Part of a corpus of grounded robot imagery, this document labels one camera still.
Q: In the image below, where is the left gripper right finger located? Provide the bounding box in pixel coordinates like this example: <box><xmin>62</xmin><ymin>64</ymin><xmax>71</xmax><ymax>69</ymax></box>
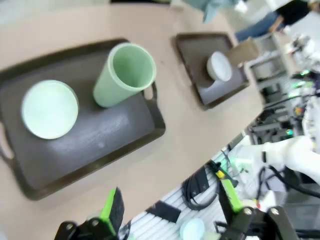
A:
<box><xmin>218</xmin><ymin>178</ymin><xmax>256</xmax><ymax>236</ymax></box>

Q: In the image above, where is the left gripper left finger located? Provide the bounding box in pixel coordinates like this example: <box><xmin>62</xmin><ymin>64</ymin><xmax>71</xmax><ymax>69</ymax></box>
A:
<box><xmin>86</xmin><ymin>186</ymin><xmax>126</xmax><ymax>237</ymax></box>

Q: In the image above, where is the white bowl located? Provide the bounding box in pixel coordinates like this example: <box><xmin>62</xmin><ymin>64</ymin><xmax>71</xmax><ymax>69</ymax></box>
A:
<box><xmin>206</xmin><ymin>51</ymin><xmax>233</xmax><ymax>83</ymax></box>

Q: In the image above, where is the brown tall cup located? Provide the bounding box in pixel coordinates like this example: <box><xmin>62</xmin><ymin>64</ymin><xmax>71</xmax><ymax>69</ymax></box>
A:
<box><xmin>226</xmin><ymin>37</ymin><xmax>261</xmax><ymax>68</ymax></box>

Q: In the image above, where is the teal cloth mat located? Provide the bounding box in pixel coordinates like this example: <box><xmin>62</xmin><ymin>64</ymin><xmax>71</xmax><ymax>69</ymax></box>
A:
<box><xmin>186</xmin><ymin>0</ymin><xmax>237</xmax><ymax>24</ymax></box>

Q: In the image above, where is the light blue small dish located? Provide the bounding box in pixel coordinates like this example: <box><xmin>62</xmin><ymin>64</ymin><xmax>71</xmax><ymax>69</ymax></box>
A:
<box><xmin>179</xmin><ymin>217</ymin><xmax>206</xmax><ymax>240</ymax></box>

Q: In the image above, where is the black flat block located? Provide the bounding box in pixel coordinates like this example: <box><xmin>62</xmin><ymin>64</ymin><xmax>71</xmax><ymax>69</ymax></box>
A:
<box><xmin>146</xmin><ymin>201</ymin><xmax>182</xmax><ymax>223</ymax></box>

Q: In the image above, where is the pale green bowl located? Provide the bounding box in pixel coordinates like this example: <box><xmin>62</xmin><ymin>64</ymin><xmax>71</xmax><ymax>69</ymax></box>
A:
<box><xmin>21</xmin><ymin>79</ymin><xmax>80</xmax><ymax>140</ymax></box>

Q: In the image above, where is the pale green tall cup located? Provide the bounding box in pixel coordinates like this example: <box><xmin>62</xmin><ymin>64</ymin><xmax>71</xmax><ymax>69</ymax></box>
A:
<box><xmin>92</xmin><ymin>42</ymin><xmax>157</xmax><ymax>109</ymax></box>

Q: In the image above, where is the person in blue jeans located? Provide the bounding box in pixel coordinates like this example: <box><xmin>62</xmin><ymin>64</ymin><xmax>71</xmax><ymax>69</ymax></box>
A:
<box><xmin>234</xmin><ymin>0</ymin><xmax>311</xmax><ymax>42</ymax></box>

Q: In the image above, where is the black cable bundle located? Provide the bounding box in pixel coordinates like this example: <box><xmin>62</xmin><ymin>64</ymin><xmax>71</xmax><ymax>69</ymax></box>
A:
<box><xmin>181</xmin><ymin>172</ymin><xmax>219</xmax><ymax>211</ymax></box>

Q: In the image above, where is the dark brown handled tray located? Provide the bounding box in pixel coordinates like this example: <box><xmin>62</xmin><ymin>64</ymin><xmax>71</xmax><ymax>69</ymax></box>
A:
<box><xmin>0</xmin><ymin>37</ymin><xmax>167</xmax><ymax>202</ymax></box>
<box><xmin>171</xmin><ymin>32</ymin><xmax>251</xmax><ymax>110</ymax></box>

